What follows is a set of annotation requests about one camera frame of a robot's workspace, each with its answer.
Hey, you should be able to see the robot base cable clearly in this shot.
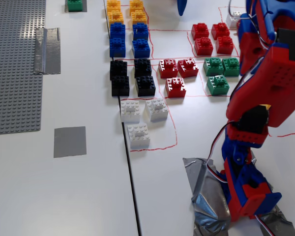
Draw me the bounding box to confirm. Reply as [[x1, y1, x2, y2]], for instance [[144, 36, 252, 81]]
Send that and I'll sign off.
[[254, 214, 278, 236]]

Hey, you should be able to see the grey duct tape strip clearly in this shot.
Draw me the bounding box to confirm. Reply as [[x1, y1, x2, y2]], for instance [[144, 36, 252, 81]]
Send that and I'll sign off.
[[33, 27, 61, 75]]

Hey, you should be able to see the black lego block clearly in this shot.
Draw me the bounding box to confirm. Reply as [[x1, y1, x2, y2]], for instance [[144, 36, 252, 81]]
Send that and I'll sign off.
[[110, 60, 128, 81], [135, 76, 155, 97], [134, 58, 152, 79], [111, 75, 130, 97]]

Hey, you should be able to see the green lego block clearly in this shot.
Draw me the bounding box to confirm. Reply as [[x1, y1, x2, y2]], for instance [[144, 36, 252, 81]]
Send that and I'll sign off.
[[67, 0, 84, 12], [206, 75, 230, 96], [222, 58, 240, 77], [203, 57, 224, 77]]

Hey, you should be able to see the crumpled silver duct tape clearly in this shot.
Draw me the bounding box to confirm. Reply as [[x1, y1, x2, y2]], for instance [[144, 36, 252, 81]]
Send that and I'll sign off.
[[182, 157, 295, 236]]

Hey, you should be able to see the arm servo cable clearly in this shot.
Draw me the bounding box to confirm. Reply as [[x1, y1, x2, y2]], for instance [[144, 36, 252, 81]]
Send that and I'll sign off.
[[206, 120, 237, 184]]

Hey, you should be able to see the yellow lego block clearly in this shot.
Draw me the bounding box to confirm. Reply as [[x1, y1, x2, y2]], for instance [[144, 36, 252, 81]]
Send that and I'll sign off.
[[107, 11, 124, 28], [106, 0, 121, 14], [131, 11, 148, 25], [129, 0, 145, 13]]

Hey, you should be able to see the grey lego baseplate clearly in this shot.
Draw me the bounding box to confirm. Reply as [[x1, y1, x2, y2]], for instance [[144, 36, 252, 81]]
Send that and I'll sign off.
[[0, 0, 46, 136]]

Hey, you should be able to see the blue lego block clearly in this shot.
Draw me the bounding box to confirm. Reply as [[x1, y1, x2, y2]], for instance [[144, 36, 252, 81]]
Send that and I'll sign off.
[[109, 38, 126, 58], [132, 39, 151, 59], [132, 23, 149, 41], [110, 23, 126, 40]]

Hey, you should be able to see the red and blue gripper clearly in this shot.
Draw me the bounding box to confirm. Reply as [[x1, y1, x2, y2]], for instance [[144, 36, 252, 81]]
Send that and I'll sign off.
[[237, 19, 271, 76]]

